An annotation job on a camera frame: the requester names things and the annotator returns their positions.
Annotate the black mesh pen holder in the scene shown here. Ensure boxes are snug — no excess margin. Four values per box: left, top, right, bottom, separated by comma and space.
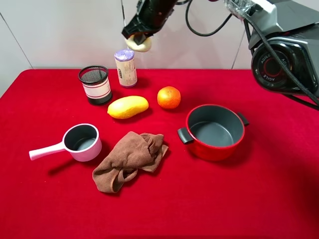
78, 65, 112, 106

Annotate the purple-capped paper roll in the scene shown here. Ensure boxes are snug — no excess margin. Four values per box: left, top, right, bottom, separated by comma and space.
114, 49, 138, 87

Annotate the yellow mango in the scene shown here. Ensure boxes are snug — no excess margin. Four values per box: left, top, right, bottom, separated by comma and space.
107, 96, 149, 120

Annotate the pink saucepan with handle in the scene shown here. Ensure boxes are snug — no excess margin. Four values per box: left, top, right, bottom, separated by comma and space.
29, 123, 102, 162

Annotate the brown towel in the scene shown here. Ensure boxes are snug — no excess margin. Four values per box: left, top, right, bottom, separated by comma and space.
92, 131, 168, 193

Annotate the black cable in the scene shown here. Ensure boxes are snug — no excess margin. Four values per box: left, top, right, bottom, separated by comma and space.
184, 0, 233, 37

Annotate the red tablecloth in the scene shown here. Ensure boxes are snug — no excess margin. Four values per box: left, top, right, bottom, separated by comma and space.
0, 69, 319, 239

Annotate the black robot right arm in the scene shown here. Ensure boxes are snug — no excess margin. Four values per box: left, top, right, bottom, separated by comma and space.
120, 0, 319, 111

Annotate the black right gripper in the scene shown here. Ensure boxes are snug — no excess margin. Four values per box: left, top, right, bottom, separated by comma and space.
122, 0, 177, 45

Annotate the cream round bun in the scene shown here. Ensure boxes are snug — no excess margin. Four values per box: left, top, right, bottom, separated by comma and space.
125, 35, 152, 52

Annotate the orange fruit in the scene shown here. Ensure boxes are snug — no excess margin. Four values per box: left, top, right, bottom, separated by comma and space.
157, 86, 181, 109

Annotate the red pot with black handles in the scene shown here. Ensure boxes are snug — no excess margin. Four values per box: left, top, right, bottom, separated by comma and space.
177, 104, 249, 161

